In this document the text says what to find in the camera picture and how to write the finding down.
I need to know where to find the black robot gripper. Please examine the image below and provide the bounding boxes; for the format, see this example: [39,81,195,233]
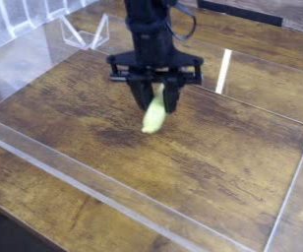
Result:
[106,29,205,114]

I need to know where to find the green handled spoon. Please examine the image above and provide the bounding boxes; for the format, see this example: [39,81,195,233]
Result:
[141,84,166,134]

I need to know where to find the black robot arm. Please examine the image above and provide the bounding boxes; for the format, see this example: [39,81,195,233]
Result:
[108,0,204,113]

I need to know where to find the black bar on table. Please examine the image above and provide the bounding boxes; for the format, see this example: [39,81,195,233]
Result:
[196,0,283,27]

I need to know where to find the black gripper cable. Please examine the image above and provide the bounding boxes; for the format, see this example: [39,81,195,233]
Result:
[166,1,199,42]

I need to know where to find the clear acrylic enclosure walls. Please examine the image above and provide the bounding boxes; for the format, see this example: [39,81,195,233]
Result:
[0,13,303,252]

